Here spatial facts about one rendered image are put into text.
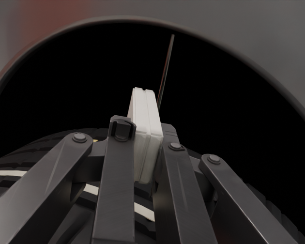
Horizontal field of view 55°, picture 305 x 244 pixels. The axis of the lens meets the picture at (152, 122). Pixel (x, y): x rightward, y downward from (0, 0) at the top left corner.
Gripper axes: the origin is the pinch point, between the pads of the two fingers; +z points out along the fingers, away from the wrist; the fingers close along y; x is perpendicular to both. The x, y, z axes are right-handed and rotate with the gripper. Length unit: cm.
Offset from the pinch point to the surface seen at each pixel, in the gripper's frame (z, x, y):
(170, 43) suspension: 55, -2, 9
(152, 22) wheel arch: 28.8, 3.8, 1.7
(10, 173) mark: 9.4, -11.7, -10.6
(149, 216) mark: 2.9, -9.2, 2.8
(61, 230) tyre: 0.4, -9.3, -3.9
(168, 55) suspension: 55, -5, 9
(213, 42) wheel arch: 24.9, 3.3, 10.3
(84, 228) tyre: 0.7, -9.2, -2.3
